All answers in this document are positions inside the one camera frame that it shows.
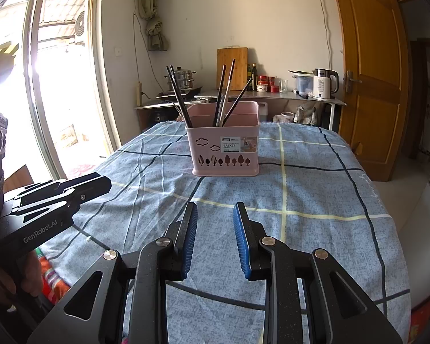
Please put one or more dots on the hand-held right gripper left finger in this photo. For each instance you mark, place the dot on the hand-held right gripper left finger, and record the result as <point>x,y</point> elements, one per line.
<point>188,242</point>

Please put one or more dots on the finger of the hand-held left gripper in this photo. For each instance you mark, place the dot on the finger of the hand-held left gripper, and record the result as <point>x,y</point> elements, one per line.
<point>93,184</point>
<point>75,199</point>

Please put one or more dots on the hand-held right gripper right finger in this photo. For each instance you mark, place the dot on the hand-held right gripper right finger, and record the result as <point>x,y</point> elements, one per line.
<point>242,245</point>

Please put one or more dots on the pink plastic utensil basket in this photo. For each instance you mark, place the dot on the pink plastic utensil basket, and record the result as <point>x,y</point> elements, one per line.
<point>208,147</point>

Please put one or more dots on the silver metal chopstick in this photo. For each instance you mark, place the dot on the silver metal chopstick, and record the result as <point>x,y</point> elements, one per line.
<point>178,110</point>

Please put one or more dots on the black chopstick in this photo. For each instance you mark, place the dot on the black chopstick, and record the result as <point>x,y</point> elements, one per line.
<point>177,95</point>
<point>220,93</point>
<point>238,100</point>
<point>181,95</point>

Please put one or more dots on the light wooden chopstick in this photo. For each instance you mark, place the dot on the light wooden chopstick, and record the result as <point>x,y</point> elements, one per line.
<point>228,89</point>

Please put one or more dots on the person's left hand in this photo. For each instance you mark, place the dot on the person's left hand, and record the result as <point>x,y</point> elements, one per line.
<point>30,274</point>

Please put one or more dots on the colourful striped blanket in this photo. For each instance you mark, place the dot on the colourful striped blanket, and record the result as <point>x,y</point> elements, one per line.
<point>52,283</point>

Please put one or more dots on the blue plaid bed sheet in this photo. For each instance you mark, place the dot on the blue plaid bed sheet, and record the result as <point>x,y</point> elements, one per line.
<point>308,186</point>

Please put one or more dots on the black kitchen appliance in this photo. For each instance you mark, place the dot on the black kitchen appliance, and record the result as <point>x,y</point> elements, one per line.
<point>161,117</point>

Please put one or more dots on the low side shelf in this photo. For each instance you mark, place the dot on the low side shelf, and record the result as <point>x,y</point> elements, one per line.
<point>154,104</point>

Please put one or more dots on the beige power strip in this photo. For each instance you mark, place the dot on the beige power strip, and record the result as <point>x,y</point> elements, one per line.
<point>141,92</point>

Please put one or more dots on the black induction cooktop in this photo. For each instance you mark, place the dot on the black induction cooktop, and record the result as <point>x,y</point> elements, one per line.
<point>165,95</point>

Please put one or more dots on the glass sliding door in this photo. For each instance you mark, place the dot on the glass sliding door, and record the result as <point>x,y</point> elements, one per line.
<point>96,61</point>

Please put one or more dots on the white plastic jug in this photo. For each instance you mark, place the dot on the white plastic jug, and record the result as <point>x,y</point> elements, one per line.
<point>263,111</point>

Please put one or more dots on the white bowl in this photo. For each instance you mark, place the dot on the white bowl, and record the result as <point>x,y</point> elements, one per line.
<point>287,116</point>

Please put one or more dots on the steel steamer pot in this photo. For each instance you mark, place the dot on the steel steamer pot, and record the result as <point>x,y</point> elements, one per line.
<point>184,79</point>

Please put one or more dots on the crumpled plastic bags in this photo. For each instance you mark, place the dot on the crumpled plastic bags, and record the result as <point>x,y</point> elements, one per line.
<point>308,114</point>

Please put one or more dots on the metal kitchen shelf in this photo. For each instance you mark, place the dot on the metal kitchen shelf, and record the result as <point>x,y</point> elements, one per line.
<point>290,96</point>

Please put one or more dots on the outdoor air conditioner unit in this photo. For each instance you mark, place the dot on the outdoor air conditioner unit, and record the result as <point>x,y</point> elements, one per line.
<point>79,25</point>

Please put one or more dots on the red lid jar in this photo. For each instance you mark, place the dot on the red lid jar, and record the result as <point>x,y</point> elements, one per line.
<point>262,84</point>

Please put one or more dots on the hanging grey cloth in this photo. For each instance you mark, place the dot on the hanging grey cloth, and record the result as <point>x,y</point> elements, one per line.
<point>154,32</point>

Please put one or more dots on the clear drinking glass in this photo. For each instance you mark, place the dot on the clear drinking glass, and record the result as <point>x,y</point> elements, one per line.
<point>283,86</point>

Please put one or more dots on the green oil bottle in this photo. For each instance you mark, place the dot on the green oil bottle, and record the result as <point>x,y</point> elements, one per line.
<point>249,79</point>

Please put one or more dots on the dark glass bottle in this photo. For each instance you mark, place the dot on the dark glass bottle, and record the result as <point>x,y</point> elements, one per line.
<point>254,77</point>

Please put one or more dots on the clear plastic storage box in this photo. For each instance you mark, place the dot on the clear plastic storage box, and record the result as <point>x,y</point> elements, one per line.
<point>304,84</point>

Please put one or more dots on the wooden cutting board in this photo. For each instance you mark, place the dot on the wooden cutting board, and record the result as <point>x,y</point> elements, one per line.
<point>238,64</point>

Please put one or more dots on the white electric kettle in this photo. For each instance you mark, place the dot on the white electric kettle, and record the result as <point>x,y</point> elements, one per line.
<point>324,84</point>

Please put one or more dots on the brown wooden door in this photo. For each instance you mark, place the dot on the brown wooden door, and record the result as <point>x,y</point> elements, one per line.
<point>369,79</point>

